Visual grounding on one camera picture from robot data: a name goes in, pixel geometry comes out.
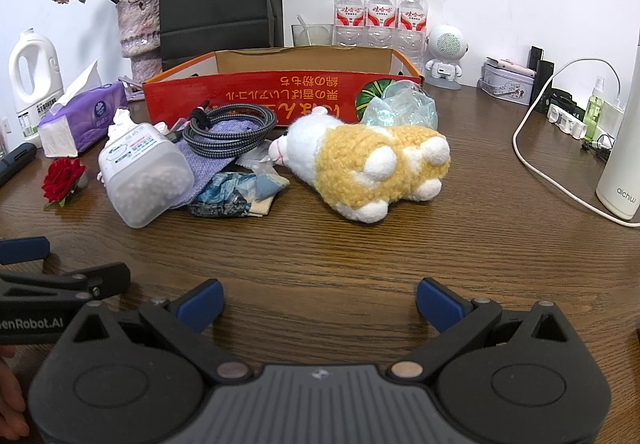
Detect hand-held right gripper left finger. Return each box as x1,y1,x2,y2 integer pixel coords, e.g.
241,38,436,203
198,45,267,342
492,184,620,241
65,278,253,386

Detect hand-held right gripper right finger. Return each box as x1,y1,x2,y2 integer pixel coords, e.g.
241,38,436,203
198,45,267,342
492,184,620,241
385,277,571,382

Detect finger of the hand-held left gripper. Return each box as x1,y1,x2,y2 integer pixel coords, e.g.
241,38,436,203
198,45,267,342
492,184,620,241
0,262,132,305
0,237,52,267

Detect red artificial rose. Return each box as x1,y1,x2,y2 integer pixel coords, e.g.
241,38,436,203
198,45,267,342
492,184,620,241
41,157,87,211

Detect blue snack wrapper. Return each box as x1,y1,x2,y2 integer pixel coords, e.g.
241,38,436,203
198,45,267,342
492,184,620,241
187,171,290,219

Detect white plastic jar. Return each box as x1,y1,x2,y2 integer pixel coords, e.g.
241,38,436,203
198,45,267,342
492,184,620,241
97,121,195,229

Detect purple knitted cloth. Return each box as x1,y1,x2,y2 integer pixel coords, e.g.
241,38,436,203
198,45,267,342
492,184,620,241
171,118,257,211

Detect white and yellow plush toy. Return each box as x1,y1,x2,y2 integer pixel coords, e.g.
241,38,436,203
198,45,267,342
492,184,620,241
268,106,451,225

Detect white tissue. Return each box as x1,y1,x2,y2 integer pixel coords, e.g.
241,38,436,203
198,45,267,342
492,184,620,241
110,107,141,131

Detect grey braided cable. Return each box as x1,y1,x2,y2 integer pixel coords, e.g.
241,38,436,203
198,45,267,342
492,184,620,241
181,102,278,159

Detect clear plastic bag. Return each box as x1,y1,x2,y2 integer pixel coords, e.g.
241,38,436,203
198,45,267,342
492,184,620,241
360,79,440,131

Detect red cardboard box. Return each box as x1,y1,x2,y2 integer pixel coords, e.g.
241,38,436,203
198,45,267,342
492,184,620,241
142,45,425,128

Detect person's left hand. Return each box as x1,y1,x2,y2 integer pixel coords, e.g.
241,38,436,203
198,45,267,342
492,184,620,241
0,346,32,441

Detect dark glasses case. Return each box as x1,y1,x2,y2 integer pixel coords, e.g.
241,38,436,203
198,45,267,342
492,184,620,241
0,142,39,189

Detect purple tissue pack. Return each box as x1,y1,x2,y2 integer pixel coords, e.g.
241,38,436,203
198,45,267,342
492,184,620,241
37,60,131,159

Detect white detergent bottle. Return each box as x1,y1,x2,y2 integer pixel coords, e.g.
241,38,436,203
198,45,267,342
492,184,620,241
8,28,66,151

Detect white power strip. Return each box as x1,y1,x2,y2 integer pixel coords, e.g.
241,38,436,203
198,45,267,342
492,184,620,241
546,102,587,138

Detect grey tin box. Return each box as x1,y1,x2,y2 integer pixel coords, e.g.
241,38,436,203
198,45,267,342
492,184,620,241
477,57,537,106

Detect white thermos bottle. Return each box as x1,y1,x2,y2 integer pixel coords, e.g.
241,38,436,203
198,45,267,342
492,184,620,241
594,34,640,223

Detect green spray bottle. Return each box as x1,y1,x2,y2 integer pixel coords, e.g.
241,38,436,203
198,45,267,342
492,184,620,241
582,77,606,141

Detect mottled pink vase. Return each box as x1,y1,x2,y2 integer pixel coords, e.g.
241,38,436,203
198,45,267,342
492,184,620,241
116,0,162,85

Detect white charger block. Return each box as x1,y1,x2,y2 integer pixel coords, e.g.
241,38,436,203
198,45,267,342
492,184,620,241
597,98,626,145

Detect white robot speaker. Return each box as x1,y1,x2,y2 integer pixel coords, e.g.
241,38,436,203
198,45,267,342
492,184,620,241
423,24,470,89

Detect black cosmetic boxes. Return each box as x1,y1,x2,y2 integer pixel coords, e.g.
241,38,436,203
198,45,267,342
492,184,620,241
528,45,556,98

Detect glass cup with spoon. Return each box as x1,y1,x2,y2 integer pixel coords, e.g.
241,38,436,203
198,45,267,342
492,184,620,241
291,14,335,47

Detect clear water bottle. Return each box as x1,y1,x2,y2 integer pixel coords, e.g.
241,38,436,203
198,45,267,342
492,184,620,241
364,0,398,50
397,0,430,53
333,0,365,49

